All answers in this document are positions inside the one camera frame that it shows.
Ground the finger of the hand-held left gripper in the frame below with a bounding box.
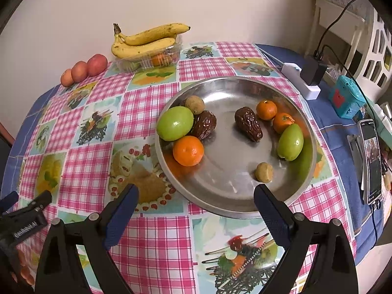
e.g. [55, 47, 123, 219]
[0, 191, 19, 212]
[15, 190, 52, 218]

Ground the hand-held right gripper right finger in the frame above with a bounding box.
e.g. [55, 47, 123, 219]
[254, 184, 359, 294]

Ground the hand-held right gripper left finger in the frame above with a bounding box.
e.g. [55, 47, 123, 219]
[34, 184, 140, 294]

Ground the round metal plate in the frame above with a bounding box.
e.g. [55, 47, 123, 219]
[155, 76, 317, 219]

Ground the large orange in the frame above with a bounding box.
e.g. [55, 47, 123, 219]
[173, 135, 205, 167]

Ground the small orange mandarin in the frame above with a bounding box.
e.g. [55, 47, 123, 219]
[256, 100, 278, 121]
[272, 113, 295, 134]
[151, 53, 172, 67]

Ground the kiwi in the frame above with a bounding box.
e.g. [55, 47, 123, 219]
[184, 96, 205, 114]

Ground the pink checked tablecloth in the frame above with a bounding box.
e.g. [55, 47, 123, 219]
[0, 41, 357, 294]

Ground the brown wooden chair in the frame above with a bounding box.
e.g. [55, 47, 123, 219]
[0, 122, 16, 150]

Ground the blue cloth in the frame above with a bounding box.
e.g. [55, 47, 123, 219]
[0, 43, 386, 261]

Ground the smartphone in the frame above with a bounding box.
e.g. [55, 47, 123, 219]
[358, 119, 384, 206]

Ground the white power strip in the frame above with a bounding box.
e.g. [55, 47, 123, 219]
[281, 63, 321, 100]

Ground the teal toy box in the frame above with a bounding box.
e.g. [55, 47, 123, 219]
[328, 75, 366, 119]

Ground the black charger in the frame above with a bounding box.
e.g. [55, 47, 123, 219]
[301, 56, 328, 86]

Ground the clear plastic container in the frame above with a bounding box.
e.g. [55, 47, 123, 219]
[112, 35, 183, 72]

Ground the yellow banana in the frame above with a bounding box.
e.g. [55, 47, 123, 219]
[118, 23, 191, 46]
[111, 23, 176, 59]

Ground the white plastic rack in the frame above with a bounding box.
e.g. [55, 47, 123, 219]
[306, 0, 392, 89]

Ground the black cable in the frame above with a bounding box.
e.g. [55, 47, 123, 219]
[314, 0, 383, 245]

